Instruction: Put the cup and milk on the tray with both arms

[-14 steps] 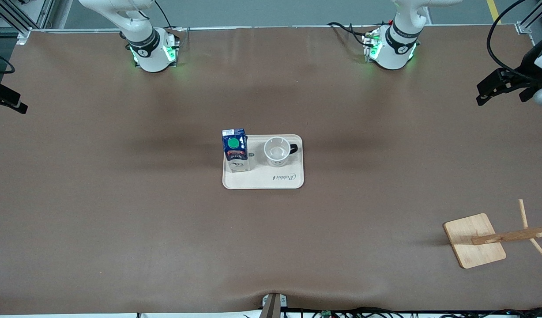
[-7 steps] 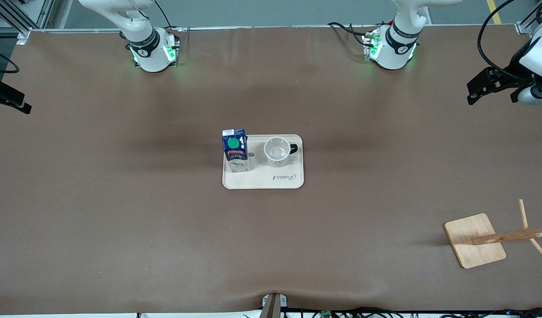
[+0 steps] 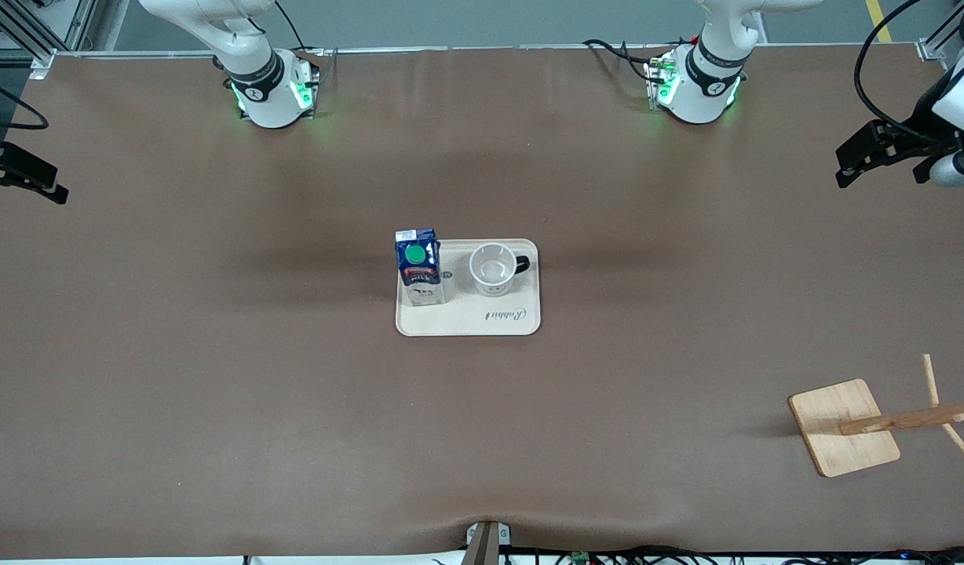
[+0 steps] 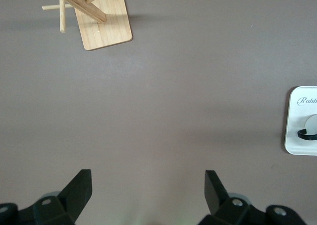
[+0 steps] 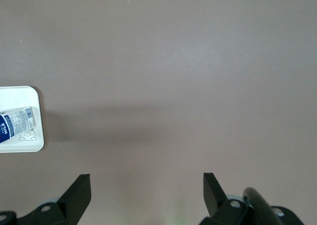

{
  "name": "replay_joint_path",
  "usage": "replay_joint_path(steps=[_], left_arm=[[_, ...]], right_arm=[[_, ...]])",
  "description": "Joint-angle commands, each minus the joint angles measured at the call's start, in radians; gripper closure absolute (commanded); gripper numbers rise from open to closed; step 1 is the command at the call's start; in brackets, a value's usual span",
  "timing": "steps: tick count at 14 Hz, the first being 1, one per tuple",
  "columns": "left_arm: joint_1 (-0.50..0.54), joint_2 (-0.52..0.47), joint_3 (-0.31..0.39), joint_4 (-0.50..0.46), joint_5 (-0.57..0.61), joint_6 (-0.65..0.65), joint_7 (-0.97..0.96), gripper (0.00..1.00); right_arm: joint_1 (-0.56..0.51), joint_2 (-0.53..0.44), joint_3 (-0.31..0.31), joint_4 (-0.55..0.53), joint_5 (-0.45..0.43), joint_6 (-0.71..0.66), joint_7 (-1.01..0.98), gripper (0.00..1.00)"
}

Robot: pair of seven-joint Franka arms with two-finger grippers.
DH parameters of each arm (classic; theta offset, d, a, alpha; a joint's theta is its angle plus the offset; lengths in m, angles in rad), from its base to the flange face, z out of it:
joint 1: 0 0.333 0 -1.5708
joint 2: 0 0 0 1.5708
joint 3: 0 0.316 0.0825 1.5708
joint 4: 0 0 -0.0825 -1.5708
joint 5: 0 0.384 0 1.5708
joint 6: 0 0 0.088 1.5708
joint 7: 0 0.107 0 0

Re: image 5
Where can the cream tray with bear print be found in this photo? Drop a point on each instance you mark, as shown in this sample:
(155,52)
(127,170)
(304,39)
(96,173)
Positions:
(22,96)

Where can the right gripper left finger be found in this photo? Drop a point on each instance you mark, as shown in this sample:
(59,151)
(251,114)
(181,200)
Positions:
(71,202)

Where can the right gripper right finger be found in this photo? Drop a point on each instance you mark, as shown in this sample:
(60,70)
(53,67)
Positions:
(215,205)

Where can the blue white milk carton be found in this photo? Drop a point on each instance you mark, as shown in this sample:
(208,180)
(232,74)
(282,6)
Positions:
(17,123)

